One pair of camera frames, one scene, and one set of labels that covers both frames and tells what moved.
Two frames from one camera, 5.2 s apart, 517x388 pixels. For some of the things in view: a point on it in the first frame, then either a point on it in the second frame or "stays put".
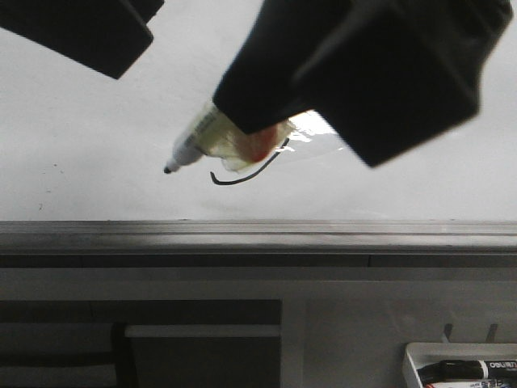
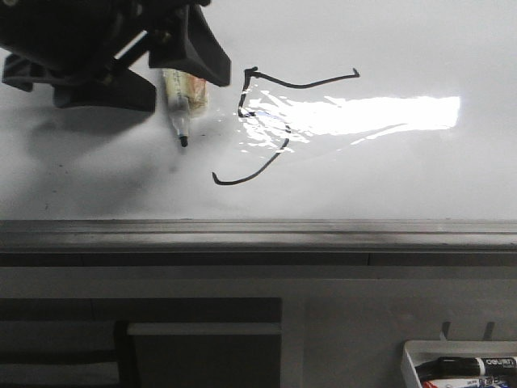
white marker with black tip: (214, 134) → (185, 97)
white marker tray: (418, 356) stays put
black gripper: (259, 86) → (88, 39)
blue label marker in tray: (473, 383) stays put
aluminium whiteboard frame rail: (258, 244) stays put
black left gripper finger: (389, 73) → (191, 45)
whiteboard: (79, 145) stays put
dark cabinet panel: (81, 343) stays put
